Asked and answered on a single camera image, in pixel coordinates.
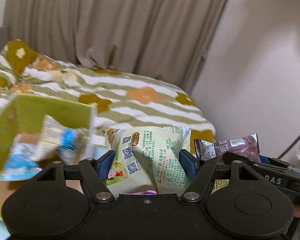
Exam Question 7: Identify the pale green snack bag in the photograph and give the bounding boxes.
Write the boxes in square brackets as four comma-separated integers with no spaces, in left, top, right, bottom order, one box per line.
[105,126,191,196]

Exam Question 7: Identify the purple snack bag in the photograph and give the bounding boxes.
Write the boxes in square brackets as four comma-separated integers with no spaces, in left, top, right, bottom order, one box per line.
[133,190,157,195]

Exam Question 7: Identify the blue white snack bag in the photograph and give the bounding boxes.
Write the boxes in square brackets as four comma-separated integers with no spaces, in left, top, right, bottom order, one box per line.
[0,115,89,181]

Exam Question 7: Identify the maroon snack bag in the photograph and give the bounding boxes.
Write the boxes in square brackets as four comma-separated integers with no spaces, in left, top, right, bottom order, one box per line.
[194,133,261,163]

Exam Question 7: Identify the striped floral blanket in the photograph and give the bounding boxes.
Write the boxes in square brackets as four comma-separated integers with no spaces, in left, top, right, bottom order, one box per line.
[0,40,215,146]

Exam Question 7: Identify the green cardboard box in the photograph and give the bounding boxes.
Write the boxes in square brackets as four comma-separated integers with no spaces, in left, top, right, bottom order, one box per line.
[0,94,97,219]

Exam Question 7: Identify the beige curtain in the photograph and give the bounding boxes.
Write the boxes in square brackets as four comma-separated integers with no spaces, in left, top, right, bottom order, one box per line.
[4,0,227,92]

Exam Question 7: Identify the black cable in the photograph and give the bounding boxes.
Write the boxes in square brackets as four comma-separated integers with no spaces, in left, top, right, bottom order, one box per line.
[278,122,300,159]

